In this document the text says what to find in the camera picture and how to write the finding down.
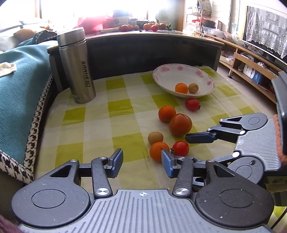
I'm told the red cherry tomato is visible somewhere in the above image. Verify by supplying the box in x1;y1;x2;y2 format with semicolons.
171;141;189;157
185;98;201;112

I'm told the large red apple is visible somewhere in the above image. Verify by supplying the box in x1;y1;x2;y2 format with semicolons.
169;114;192;137

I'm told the brown kiwi fruit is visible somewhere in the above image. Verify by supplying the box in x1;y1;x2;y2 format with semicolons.
188;83;199;94
147;132;163;145

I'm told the orange tangerine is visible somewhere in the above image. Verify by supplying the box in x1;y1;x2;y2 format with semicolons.
149;142;170;162
175;83;188;94
158;105;176;123

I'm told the wooden tv cabinet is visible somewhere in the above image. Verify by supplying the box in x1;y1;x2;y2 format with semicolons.
196;32;283;103

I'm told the white floral bowl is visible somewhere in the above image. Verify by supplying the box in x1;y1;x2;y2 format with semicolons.
152;64;216;98

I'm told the green checkered tablecloth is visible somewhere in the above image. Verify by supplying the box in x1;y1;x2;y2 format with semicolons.
33;65;287;229

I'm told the white lace cover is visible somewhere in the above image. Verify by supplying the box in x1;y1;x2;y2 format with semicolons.
244;6;286;59

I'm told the teal sofa blanket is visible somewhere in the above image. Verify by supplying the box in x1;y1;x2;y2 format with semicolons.
0;43;54;165

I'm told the dark coffee table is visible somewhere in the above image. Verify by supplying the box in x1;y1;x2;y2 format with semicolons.
47;30;225;92

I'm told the cream cloth on sofa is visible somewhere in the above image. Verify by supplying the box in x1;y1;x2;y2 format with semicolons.
0;62;17;77

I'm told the stainless steel thermos bottle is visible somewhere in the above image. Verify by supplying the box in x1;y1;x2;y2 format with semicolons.
57;27;96;104

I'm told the orange brown cushion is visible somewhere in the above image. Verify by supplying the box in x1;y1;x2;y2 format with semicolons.
14;29;36;42

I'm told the red plastic bag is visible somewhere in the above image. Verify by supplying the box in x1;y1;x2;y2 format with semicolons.
75;16;114;34

